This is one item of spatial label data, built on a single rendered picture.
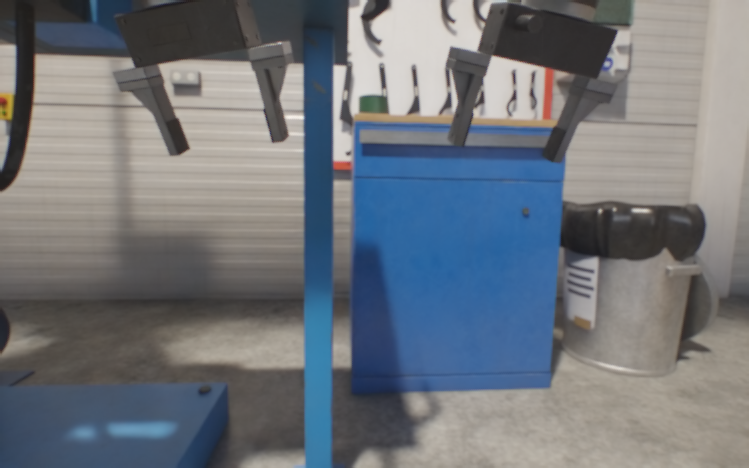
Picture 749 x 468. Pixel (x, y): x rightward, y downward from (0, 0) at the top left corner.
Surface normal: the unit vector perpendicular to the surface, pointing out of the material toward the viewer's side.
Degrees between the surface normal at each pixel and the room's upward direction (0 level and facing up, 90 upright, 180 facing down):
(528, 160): 90
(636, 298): 93
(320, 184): 90
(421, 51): 90
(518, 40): 114
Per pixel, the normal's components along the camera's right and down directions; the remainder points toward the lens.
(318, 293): 0.08, 0.11
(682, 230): -0.54, 0.13
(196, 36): -0.08, 0.50
